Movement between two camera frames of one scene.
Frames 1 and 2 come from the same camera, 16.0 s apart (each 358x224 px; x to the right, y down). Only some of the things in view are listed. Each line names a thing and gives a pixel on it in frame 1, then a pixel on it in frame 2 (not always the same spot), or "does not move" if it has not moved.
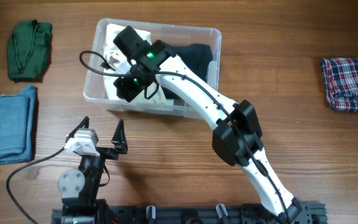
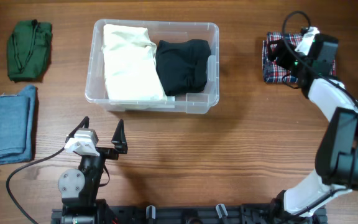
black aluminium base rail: [317, 214] does not move
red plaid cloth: [351, 84] to [275, 72]
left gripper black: [119, 142] does not move
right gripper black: [123, 89] to [281, 44]
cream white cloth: [117, 65] does not move
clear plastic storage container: [198, 48] does not move
